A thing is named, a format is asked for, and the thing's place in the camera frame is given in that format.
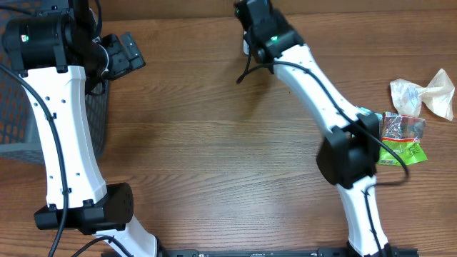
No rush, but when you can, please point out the teal tissue packet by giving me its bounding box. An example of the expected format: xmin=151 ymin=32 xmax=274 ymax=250
xmin=358 ymin=106 xmax=383 ymax=121

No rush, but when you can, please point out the green snack packet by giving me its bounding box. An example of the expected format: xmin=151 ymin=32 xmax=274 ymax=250
xmin=381 ymin=111 xmax=428 ymax=166

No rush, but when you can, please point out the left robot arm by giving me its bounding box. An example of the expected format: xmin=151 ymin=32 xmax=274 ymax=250
xmin=2 ymin=1 xmax=166 ymax=256

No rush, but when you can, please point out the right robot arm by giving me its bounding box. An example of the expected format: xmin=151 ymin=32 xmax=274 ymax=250
xmin=234 ymin=0 xmax=393 ymax=256

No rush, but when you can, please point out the white barcode scanner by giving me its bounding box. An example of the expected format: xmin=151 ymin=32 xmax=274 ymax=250
xmin=243 ymin=39 xmax=249 ymax=56

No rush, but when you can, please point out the dark grey plastic basket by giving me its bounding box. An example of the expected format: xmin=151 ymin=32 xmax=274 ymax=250
xmin=1 ymin=1 xmax=108 ymax=164

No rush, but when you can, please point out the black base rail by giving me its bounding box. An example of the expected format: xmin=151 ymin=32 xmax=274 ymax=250
xmin=101 ymin=247 xmax=419 ymax=257

